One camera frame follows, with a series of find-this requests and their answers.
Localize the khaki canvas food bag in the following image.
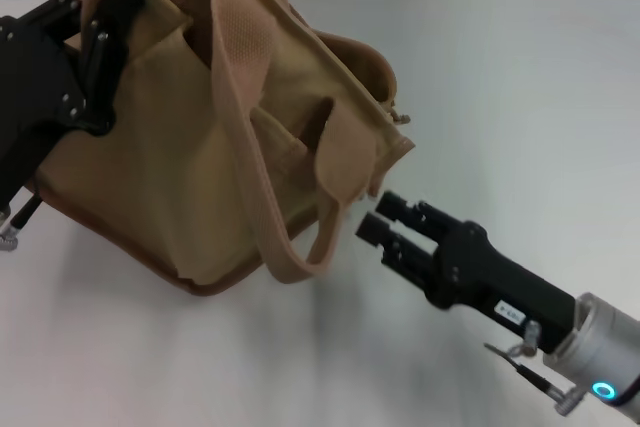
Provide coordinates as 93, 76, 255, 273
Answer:
32, 0, 417, 298

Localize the right gripper cable connector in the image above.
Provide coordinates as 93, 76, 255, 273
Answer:
483, 319, 587, 417

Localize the gripper cable connector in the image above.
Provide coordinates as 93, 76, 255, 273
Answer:
483, 319, 587, 417
0, 194, 44, 254

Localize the left gripper cable connector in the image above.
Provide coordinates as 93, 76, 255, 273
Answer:
0, 194, 44, 254

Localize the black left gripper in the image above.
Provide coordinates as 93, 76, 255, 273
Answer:
0, 0, 148, 204

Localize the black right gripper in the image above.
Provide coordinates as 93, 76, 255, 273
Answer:
355, 190, 584, 355

